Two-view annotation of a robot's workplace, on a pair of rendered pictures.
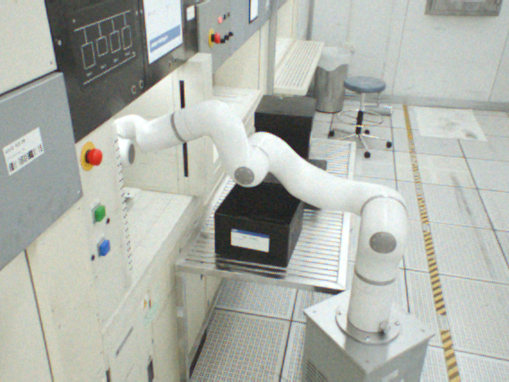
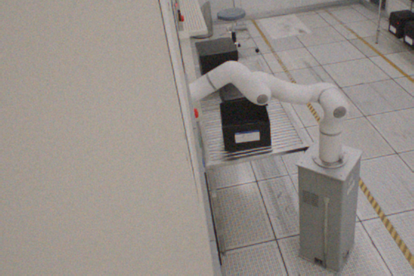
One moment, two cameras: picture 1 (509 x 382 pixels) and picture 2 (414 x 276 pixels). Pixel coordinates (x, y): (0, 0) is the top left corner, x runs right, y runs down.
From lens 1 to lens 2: 0.77 m
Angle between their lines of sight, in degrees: 17
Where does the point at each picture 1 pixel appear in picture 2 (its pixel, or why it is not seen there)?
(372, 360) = (343, 174)
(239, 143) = (254, 81)
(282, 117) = (219, 55)
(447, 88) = (276, 2)
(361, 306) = (329, 149)
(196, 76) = (187, 46)
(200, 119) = (227, 75)
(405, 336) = (351, 157)
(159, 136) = (202, 91)
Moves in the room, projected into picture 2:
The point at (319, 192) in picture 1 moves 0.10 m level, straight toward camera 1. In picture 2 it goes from (299, 95) to (307, 106)
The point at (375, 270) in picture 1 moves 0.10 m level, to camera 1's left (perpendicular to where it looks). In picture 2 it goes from (333, 128) to (316, 133)
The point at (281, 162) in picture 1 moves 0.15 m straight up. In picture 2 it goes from (272, 86) to (270, 57)
